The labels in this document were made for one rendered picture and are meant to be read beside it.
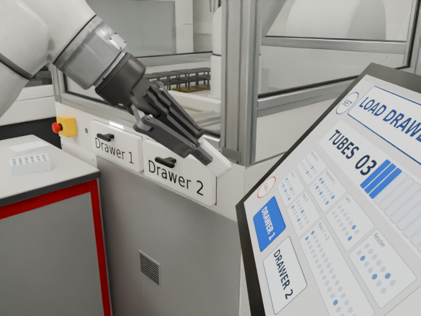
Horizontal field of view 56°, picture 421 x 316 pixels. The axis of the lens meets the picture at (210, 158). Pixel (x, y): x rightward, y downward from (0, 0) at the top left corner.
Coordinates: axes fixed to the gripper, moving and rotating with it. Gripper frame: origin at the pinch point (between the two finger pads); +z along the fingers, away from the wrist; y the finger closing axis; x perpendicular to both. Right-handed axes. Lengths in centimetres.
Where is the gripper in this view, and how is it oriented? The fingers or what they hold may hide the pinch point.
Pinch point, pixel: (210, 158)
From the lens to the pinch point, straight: 63.0
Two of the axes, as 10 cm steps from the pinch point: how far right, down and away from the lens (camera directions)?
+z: 7.0, 6.1, 3.6
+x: -7.1, 5.6, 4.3
